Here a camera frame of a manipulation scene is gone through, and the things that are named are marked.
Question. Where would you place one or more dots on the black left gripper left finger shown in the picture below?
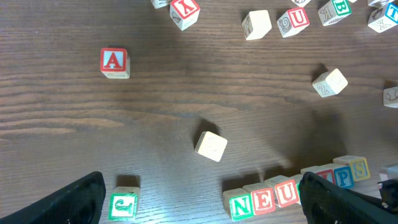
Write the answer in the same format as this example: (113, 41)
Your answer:
(79, 202)

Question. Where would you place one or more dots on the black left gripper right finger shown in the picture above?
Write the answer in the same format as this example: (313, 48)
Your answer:
(324, 202)

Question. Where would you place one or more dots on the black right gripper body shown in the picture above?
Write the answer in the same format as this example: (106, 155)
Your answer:
(389, 194)

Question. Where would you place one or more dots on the blue P wooden block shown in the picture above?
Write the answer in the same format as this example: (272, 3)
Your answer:
(343, 175)

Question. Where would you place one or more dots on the yellow S wooden block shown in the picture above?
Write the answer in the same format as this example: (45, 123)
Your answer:
(359, 166)

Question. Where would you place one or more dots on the red u block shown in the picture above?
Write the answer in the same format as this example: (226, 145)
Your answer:
(285, 189)
(292, 22)

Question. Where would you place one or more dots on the red E wooden block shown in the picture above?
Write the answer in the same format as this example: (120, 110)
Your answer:
(262, 196)

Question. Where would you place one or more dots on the green N wooden block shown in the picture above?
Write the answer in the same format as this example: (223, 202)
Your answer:
(238, 204)

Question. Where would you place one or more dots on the green J wooden block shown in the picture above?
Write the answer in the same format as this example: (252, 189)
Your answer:
(123, 204)

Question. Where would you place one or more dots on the blue 2 wooden block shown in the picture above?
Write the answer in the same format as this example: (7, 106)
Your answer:
(390, 97)

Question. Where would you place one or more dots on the yellow Q wooden block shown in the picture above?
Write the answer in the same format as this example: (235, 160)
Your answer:
(330, 83)

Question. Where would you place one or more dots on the yellow G wooden block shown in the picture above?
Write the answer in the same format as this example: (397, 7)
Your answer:
(211, 145)

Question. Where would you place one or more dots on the red A wooden block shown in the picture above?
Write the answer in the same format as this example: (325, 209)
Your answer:
(115, 63)

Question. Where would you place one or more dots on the blue T wooden block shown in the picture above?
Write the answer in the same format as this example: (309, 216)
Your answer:
(383, 18)

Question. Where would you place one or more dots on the green B wooden block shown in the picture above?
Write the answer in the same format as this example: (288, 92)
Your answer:
(334, 11)

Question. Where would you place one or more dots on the yellow block left middle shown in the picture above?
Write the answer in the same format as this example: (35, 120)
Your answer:
(256, 24)

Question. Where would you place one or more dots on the yellow block upper centre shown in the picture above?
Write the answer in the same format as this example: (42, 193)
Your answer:
(301, 3)

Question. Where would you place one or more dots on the green F wooden block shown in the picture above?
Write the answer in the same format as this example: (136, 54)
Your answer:
(160, 3)

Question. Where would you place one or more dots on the red X wooden block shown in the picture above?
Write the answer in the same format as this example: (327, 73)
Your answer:
(184, 13)

